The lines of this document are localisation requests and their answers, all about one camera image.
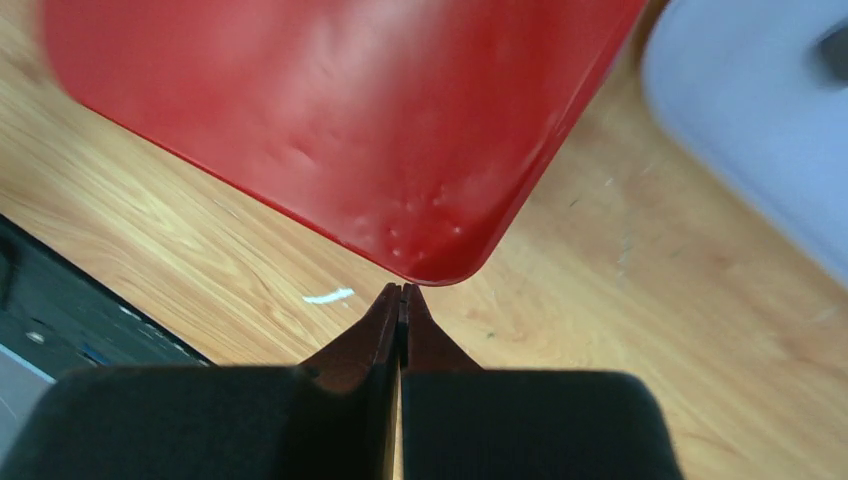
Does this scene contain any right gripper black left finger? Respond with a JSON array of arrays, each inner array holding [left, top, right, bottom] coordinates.
[[1, 284, 401, 479]]

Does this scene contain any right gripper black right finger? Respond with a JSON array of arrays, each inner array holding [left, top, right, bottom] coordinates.
[[400, 284, 683, 479]]

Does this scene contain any red box lid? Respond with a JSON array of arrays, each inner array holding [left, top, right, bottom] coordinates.
[[40, 1, 644, 286]]

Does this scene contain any small dark cube chocolate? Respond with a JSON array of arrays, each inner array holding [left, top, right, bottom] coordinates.
[[815, 20, 847, 85]]

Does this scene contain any lavender plastic tray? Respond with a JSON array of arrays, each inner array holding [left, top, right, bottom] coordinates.
[[641, 1, 847, 283]]

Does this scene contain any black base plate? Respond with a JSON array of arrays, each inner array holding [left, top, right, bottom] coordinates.
[[1, 217, 211, 379]]

